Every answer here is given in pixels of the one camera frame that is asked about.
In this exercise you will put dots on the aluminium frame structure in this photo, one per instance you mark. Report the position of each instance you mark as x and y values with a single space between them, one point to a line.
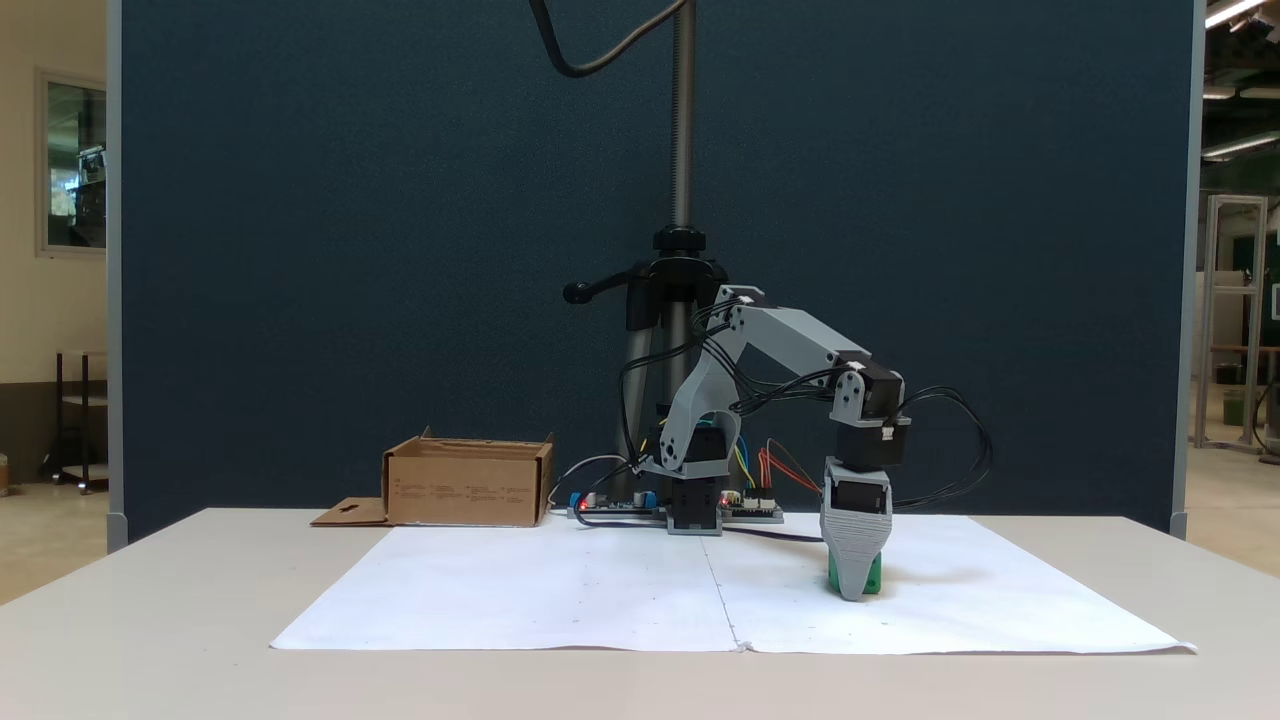
1212 320

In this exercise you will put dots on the dark blue partition panel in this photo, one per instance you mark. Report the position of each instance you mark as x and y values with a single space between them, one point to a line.
300 200

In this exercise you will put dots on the white paper sheet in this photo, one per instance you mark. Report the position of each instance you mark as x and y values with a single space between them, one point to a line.
1000 610
540 590

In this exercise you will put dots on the ceiling light strip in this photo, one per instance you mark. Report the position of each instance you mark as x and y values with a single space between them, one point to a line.
1232 11
1235 146

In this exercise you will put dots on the circuit board with white connectors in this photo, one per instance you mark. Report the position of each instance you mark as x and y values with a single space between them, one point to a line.
752 512

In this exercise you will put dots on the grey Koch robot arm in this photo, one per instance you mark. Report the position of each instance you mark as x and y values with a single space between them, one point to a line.
790 335

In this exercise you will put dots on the black tripod with metal pole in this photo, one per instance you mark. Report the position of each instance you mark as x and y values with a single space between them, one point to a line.
683 150

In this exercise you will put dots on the framed wall window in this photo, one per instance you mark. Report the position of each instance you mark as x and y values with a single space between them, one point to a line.
75 165

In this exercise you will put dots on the circuit board with blue terminals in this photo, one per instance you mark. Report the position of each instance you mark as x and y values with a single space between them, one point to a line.
612 508

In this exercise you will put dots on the green dice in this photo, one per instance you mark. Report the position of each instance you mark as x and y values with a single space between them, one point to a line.
874 577

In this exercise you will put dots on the brown cardboard box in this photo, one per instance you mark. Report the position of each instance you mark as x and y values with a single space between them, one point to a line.
465 490

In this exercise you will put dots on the dark shelf cart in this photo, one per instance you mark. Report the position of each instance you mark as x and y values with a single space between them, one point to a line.
84 400

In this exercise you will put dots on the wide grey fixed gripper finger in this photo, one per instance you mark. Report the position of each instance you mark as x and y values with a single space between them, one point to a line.
856 550

